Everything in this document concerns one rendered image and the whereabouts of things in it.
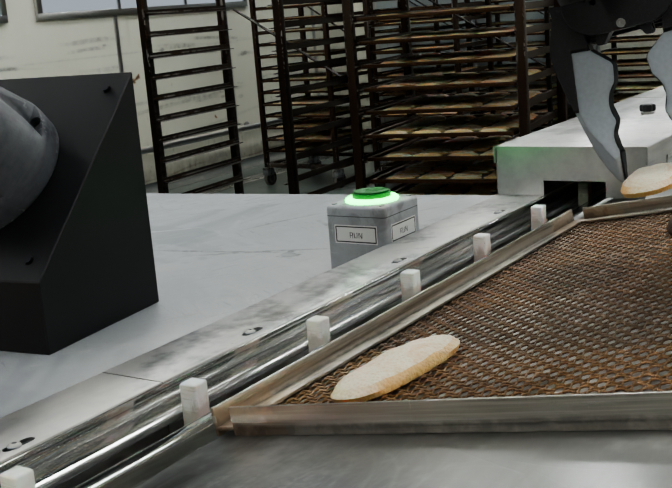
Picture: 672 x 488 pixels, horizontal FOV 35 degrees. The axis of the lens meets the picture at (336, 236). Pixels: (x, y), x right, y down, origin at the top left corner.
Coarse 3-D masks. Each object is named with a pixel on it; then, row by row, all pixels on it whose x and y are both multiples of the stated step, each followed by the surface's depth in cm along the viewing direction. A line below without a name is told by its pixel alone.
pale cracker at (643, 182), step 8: (640, 168) 71; (648, 168) 70; (656, 168) 69; (664, 168) 69; (632, 176) 68; (640, 176) 67; (648, 176) 66; (656, 176) 66; (664, 176) 66; (624, 184) 67; (632, 184) 66; (640, 184) 66; (648, 184) 65; (656, 184) 65; (664, 184) 65; (624, 192) 66; (632, 192) 66; (640, 192) 65; (648, 192) 65; (656, 192) 65
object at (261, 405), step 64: (512, 256) 82; (576, 256) 77; (640, 256) 72; (384, 320) 66; (512, 320) 62; (640, 320) 56; (256, 384) 55; (320, 384) 58; (448, 384) 52; (512, 384) 50; (640, 384) 45
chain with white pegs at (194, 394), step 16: (544, 208) 111; (480, 240) 99; (480, 256) 100; (416, 272) 88; (416, 288) 88; (320, 320) 76; (320, 336) 76; (192, 384) 65; (192, 400) 65; (208, 400) 66; (192, 416) 65; (0, 480) 54; (16, 480) 53; (32, 480) 54
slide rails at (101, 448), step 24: (576, 192) 127; (528, 216) 116; (504, 240) 106; (456, 264) 98; (360, 312) 84; (264, 360) 75; (216, 384) 71; (240, 384) 71; (168, 408) 67; (120, 432) 64; (144, 432) 63; (72, 456) 61; (96, 456) 60; (48, 480) 58
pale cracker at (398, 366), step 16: (432, 336) 59; (448, 336) 58; (384, 352) 57; (400, 352) 56; (416, 352) 55; (432, 352) 55; (448, 352) 56; (368, 368) 54; (384, 368) 53; (400, 368) 53; (416, 368) 54; (432, 368) 55; (352, 384) 52; (368, 384) 52; (384, 384) 52; (400, 384) 53; (336, 400) 52; (352, 400) 52
